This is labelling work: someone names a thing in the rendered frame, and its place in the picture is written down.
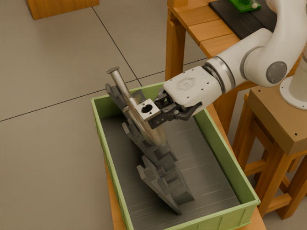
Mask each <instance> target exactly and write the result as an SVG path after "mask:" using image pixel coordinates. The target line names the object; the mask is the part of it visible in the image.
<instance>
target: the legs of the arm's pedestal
mask: <svg viewBox="0 0 307 230"><path fill-rule="evenodd" d="M255 137H257V138H258V139H259V141H260V142H261V144H262V145H263V146H264V148H265V150H264V153H263V156H262V158H261V160H258V161H255V162H253V163H250V164H247V165H246V163H247V160H248V157H249V154H250V152H251V149H252V146H253V143H254V140H255ZM232 150H233V152H234V155H235V157H236V159H237V162H238V164H239V165H240V167H241V169H242V171H243V172H244V174H245V176H246V177H247V176H250V175H253V174H255V176H254V179H255V181H256V182H257V185H256V187H255V190H254V191H255V192H256V194H257V196H258V198H259V199H260V201H261V203H260V204H259V205H257V208H258V211H259V213H260V216H261V218H262V219H263V217H264V215H265V214H266V213H268V212H271V211H273V210H276V212H277V214H278V215H279V217H280V218H281V220H284V219H287V218H289V217H291V216H292V215H293V214H294V212H295V210H296V209H297V207H298V205H299V204H300V202H301V201H302V199H303V198H304V196H305V194H306V193H307V149H306V150H303V151H300V152H297V153H294V154H292V155H289V156H288V155H286V153H285V152H284V151H283V149H282V148H281V147H280V145H279V144H278V143H277V142H276V140H275V139H274V138H273V136H272V135H271V134H270V133H269V132H268V130H267V129H266V128H265V126H264V125H263V124H262V122H261V121H260V120H259V119H258V117H257V116H256V115H255V113H254V112H253V111H252V110H251V108H250V107H249V106H248V105H247V103H246V102H245V101H244V105H243V109H242V113H241V116H240V120H239V123H238V127H237V131H236V135H235V138H234V142H233V146H232ZM302 156H305V157H304V159H303V160H302V162H301V164H300V166H299V168H298V170H297V171H296V173H295V175H294V177H293V179H292V181H291V182H290V181H289V179H288V178H287V177H286V175H285V173H286V172H287V169H288V167H289V165H290V163H291V162H292V160H294V159H297V158H299V157H302ZM278 188H280V189H281V191H282V192H283V195H280V196H278V197H275V198H273V197H274V195H275V193H276V191H277V189H278Z"/></svg>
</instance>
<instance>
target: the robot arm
mask: <svg viewBox="0 0 307 230"><path fill-rule="evenodd" d="M266 3H267V5H268V7H269V8H270V9H271V10H272V11H274V12H275V13H276V14H277V23H276V27H275V30H274V32H273V33H272V32H271V31H270V30H268V29H265V28H261V29H259V30H257V31H256V32H254V33H252V34H251V35H249V36H247V37H246V38H244V39H243V40H241V41H239V42H237V43H236V44H234V45H232V46H231V47H229V48H227V49H226V50H224V51H222V52H221V53H219V54H217V55H216V56H214V57H212V58H210V59H209V60H207V61H205V63H204V65H203V66H198V67H195V68H192V69H189V70H187V71H185V72H183V73H181V74H179V75H177V76H175V77H173V78H172V79H170V80H168V81H166V82H165V83H164V84H163V87H161V88H159V94H158V96H157V97H156V98H155V99H154V101H153V103H154V104H155V105H156V106H157V107H158V109H161V110H160V112H161V113H160V114H158V115H157V116H155V117H153V118H152V119H150V120H148V121H147V122H148V124H149V126H150V128H151V129H152V130H153V129H155V128H156V127H158V126H159V125H161V124H163V123H165V122H166V121H172V120H179V119H180V120H184V121H188V120H189V119H190V117H191V116H193V115H195V114H197V113H198V112H200V111H201V110H203V109H204V108H206V107H207V106H208V105H210V104H211V103H212V102H214V101H215V100H216V99H217V98H218V97H219V96H221V95H222V94H225V93H227V92H229V91H230V90H232V89H233V88H235V87H237V86H239V85H240V84H242V83H244V82H246V81H252V82H254V83H256V84H258V85H260V86H262V87H267V88H269V87H274V86H276V85H278V84H279V83H280V82H281V81H282V80H283V79H284V78H285V77H286V76H287V74H288V73H289V72H290V70H291V69H292V67H293V66H294V64H295V63H296V61H297V60H298V58H299V57H300V55H301V53H302V51H303V49H304V47H305V45H306V42H307V0H266ZM279 91H280V95H281V97H282V98H283V99H284V101H285V102H287V103H288V104H290V105H291V106H293V107H296V108H298V109H301V110H307V45H306V47H305V49H304V52H303V54H302V57H301V59H300V62H299V64H298V66H297V69H296V71H295V74H294V76H293V77H290V78H287V79H285V80H284V81H282V83H281V85H280V88H279ZM165 99H167V101H165V102H164V100H165ZM170 104H172V105H171V106H169V107H168V108H166V109H165V110H164V111H163V110H162V108H164V107H166V106H168V105H170ZM174 109H175V110H174Z"/></svg>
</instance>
